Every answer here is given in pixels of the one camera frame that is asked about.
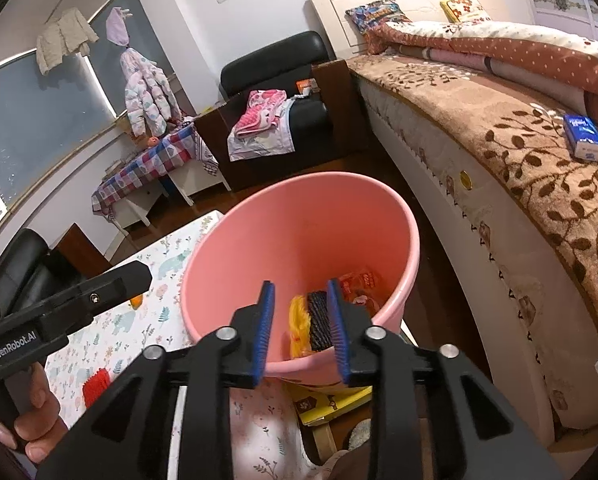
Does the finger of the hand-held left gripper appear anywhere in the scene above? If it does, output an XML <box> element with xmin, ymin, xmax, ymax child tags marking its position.
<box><xmin>41</xmin><ymin>260</ymin><xmax>154</xmax><ymax>337</ymax></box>

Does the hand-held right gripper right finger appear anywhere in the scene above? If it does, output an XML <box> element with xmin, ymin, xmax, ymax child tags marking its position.
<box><xmin>326</xmin><ymin>277</ymin><xmax>564</xmax><ymax>480</ymax></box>

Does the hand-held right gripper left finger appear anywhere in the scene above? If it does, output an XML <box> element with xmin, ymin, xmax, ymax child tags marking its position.
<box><xmin>36</xmin><ymin>280</ymin><xmax>277</xmax><ymax>480</ymax></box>

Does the black foam net sleeve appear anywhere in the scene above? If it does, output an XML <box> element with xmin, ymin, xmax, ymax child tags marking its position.
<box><xmin>306</xmin><ymin>290</ymin><xmax>336</xmax><ymax>352</ymax></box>

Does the orange snack packet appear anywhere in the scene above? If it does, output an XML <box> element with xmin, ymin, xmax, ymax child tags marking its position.
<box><xmin>339</xmin><ymin>270</ymin><xmax>386</xmax><ymax>312</ymax></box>

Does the pink plastic bucket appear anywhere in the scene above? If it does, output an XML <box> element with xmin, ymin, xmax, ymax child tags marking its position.
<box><xmin>180</xmin><ymin>171</ymin><xmax>420</xmax><ymax>380</ymax></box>

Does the person's left hand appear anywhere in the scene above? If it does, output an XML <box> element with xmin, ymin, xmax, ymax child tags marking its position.
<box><xmin>0</xmin><ymin>362</ymin><xmax>70</xmax><ymax>462</ymax></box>

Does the dark wooden side cabinet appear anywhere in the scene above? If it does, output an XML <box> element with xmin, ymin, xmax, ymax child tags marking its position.
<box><xmin>56</xmin><ymin>223</ymin><xmax>112</xmax><ymax>267</ymax></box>

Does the floral bear tablecloth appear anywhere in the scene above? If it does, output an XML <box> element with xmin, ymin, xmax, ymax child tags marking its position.
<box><xmin>44</xmin><ymin>210</ymin><xmax>324</xmax><ymax>480</ymax></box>

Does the yellow cardboard box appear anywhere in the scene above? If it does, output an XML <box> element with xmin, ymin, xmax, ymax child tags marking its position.
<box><xmin>284</xmin><ymin>379</ymin><xmax>376</xmax><ymax>427</ymax></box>

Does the black leather sofa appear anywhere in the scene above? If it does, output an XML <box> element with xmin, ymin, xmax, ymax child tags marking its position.
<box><xmin>0</xmin><ymin>228</ymin><xmax>80</xmax><ymax>313</ymax></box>

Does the red foam net sleeve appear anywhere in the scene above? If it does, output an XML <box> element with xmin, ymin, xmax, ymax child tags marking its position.
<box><xmin>82</xmin><ymin>367</ymin><xmax>111</xmax><ymax>408</ymax></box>

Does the grey furry slipper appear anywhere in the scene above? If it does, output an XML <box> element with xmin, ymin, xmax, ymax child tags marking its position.
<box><xmin>346</xmin><ymin>417</ymin><xmax>376</xmax><ymax>452</ymax></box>

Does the checked tablecloth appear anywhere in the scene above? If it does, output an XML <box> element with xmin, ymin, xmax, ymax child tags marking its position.
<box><xmin>91</xmin><ymin>122</ymin><xmax>220</xmax><ymax>222</ymax></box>

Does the white table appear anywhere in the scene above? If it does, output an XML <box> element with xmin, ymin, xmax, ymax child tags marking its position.
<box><xmin>111</xmin><ymin>159</ymin><xmax>232</xmax><ymax>239</ymax></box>

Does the large window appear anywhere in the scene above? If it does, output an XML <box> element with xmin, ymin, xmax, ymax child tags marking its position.
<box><xmin>0</xmin><ymin>0</ymin><xmax>200</xmax><ymax>213</ymax></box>

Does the white printed cloth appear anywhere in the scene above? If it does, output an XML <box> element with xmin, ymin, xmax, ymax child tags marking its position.
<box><xmin>227</xmin><ymin>97</ymin><xmax>298</xmax><ymax>163</ymax></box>

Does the pink white puffy jacket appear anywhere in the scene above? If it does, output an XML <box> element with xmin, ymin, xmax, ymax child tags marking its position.
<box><xmin>120</xmin><ymin>49</ymin><xmax>182</xmax><ymax>137</ymax></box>

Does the white bed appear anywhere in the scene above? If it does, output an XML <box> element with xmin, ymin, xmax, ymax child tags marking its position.
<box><xmin>307</xmin><ymin>0</ymin><xmax>598</xmax><ymax>433</ymax></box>

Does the pink cartoon garment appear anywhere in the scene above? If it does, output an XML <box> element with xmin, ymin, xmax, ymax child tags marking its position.
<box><xmin>235</xmin><ymin>89</ymin><xmax>288</xmax><ymax>139</ymax></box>

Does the beige hanging jacket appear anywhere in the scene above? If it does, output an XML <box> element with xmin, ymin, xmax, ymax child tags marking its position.
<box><xmin>36</xmin><ymin>8</ymin><xmax>100</xmax><ymax>76</ymax></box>

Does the lilac hanging hat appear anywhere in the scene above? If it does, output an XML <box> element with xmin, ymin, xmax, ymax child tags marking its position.
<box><xmin>106</xmin><ymin>7</ymin><xmax>132</xmax><ymax>49</ymax></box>

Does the brown leaf blanket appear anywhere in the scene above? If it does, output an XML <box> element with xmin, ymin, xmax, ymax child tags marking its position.
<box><xmin>349</xmin><ymin>54</ymin><xmax>598</xmax><ymax>343</ymax></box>

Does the black leather armchair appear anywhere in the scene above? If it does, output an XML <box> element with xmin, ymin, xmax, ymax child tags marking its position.
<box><xmin>194</xmin><ymin>31</ymin><xmax>360</xmax><ymax>192</ymax></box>

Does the blue tissue packet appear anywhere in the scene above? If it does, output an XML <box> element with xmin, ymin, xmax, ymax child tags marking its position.
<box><xmin>563</xmin><ymin>113</ymin><xmax>598</xmax><ymax>162</ymax></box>

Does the colourful cartoon pillow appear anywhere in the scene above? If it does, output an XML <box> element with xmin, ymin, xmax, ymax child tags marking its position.
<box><xmin>345</xmin><ymin>0</ymin><xmax>412</xmax><ymax>37</ymax></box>

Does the orange dotted quilt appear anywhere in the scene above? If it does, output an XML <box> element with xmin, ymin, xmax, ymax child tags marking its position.
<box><xmin>366</xmin><ymin>19</ymin><xmax>598</xmax><ymax>107</ymax></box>

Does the yellow floral pillow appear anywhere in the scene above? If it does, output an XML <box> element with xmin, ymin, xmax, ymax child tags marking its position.
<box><xmin>439</xmin><ymin>0</ymin><xmax>492</xmax><ymax>24</ymax></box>

